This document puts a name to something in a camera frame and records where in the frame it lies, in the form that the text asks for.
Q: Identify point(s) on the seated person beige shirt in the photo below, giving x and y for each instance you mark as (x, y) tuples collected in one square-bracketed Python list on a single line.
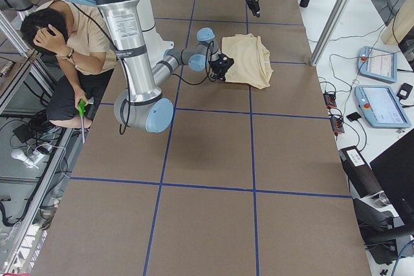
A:
[(77, 36)]

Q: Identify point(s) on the cream long sleeve shirt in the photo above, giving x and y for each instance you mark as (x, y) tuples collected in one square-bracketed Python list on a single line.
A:
[(251, 60)]

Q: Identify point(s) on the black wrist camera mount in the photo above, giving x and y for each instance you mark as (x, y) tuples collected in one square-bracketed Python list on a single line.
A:
[(223, 64)]

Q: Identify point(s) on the white camera stand pillar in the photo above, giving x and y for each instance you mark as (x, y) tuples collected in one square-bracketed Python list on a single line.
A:
[(156, 46)]

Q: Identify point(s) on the blue teach pendant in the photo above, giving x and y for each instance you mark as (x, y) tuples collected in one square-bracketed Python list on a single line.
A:
[(380, 107), (377, 64)]

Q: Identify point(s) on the black monitor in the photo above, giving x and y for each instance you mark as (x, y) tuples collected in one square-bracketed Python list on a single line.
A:
[(393, 170)]

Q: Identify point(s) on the blue teach pendant near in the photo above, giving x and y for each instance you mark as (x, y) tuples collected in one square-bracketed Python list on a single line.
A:
[(380, 107)]

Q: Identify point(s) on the blue teach pendant far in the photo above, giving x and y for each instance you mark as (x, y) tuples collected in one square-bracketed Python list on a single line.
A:
[(377, 64)]

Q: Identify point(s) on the green handled tool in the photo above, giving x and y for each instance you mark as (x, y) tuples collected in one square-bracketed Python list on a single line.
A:
[(81, 109)]

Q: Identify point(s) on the aluminium frame post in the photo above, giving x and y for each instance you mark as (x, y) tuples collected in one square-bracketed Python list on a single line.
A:
[(334, 17)]

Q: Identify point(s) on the white power strip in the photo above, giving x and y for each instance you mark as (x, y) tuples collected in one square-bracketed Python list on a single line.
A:
[(30, 161)]

